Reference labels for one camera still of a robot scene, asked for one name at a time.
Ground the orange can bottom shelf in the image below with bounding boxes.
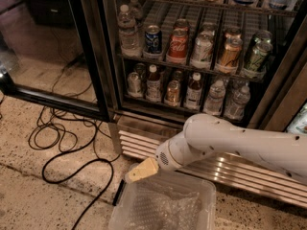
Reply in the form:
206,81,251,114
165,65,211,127
164,80,180,106

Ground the silver white soda can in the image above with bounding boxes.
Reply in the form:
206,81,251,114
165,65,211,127
190,34,213,69

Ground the green soda can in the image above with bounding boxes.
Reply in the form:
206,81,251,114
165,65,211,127
243,41,272,80

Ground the stainless steel fridge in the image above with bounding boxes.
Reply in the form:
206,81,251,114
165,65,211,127
76,0,307,209

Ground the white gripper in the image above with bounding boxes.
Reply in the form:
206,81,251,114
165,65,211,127
124,141,179,183

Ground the dark drink bottle white cap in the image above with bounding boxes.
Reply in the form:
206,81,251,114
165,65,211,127
146,64,161,103

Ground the blue pepsi can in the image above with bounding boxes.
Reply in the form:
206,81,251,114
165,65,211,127
145,25,162,56

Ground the clear water bottle bottom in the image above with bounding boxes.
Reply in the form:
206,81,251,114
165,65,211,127
203,80,225,116

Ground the black floor cable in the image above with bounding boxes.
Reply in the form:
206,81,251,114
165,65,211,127
27,56,115,230

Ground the bubble wrap sheet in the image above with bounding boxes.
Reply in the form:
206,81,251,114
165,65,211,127
124,182,201,230

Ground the red coca cola can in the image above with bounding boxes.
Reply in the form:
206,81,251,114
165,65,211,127
166,28,188,64

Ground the clear plastic bin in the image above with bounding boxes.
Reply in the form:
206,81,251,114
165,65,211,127
108,171,216,230

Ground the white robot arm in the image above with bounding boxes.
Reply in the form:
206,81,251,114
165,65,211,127
125,114,307,183

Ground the clear water bottle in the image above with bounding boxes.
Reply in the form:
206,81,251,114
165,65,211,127
224,85,250,121
203,80,225,116

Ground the clear water bottle right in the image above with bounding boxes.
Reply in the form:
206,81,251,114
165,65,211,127
224,85,250,121

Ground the clear water bottle middle shelf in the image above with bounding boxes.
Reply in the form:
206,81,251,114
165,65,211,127
117,5,141,57

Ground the glass fridge door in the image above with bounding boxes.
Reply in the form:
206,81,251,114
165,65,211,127
0,0,110,122

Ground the gold soda can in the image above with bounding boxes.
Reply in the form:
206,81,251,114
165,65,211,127
215,37,243,74

